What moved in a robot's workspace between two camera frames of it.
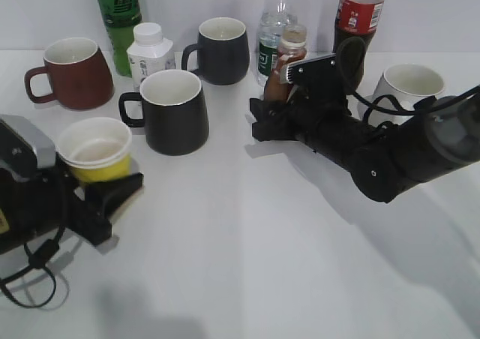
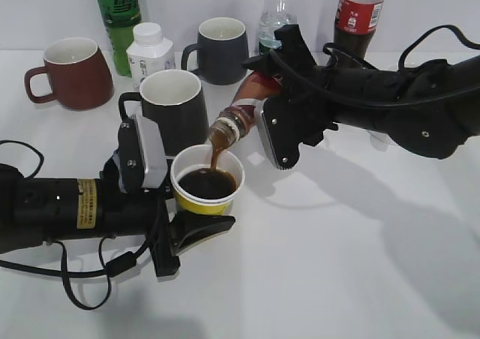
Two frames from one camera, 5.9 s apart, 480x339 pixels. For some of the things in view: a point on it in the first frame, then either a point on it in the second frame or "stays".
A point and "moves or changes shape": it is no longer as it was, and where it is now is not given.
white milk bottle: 149,53 stays
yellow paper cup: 95,148 -> 199,189
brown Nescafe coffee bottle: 292,49 moves or changes shape
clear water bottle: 279,12 stays
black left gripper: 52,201 -> 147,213
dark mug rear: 224,51 stays
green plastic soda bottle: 120,4 stays
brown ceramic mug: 78,75 stays
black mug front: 175,118 stays
